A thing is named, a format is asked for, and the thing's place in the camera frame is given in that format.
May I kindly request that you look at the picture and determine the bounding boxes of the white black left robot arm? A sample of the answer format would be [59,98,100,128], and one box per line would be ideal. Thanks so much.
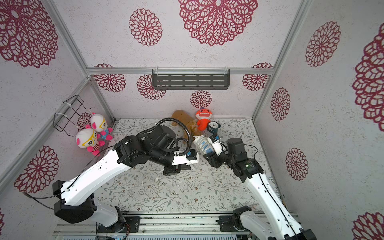
[53,125,200,233]

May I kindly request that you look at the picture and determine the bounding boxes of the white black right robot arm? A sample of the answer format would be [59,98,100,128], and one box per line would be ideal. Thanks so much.
[204,135,316,240]

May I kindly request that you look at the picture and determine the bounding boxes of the floral table mat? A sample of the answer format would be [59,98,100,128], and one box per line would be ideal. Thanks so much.
[95,118,281,212]

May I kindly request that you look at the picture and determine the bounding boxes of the teal alarm clock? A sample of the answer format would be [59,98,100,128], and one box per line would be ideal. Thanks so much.
[207,121,221,134]

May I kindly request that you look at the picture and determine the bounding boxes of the brown plush toy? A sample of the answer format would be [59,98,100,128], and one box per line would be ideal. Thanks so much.
[172,110,203,137]

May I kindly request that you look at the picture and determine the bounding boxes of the red shark plush toy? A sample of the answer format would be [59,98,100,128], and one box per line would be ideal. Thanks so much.
[196,109,213,132]

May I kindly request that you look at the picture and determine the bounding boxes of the white plush blue dotted shirt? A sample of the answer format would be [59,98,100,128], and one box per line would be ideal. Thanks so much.
[86,113,113,141]

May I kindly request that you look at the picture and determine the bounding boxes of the white plush red striped shirt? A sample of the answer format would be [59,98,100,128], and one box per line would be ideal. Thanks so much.
[75,128,106,156]

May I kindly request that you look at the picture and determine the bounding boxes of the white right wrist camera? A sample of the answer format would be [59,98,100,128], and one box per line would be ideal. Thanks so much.
[209,134,224,156]

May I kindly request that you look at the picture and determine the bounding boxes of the black left arm hose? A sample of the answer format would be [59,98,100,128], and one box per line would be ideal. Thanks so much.
[136,117,193,157]

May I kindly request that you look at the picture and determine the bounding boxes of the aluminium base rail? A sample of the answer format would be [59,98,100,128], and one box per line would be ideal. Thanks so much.
[53,212,305,240]

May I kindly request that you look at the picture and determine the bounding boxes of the grey wall shelf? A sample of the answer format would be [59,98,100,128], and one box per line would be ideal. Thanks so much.
[152,69,230,90]

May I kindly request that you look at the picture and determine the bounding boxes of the black wire basket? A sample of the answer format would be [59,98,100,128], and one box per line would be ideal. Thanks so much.
[52,95,92,137]

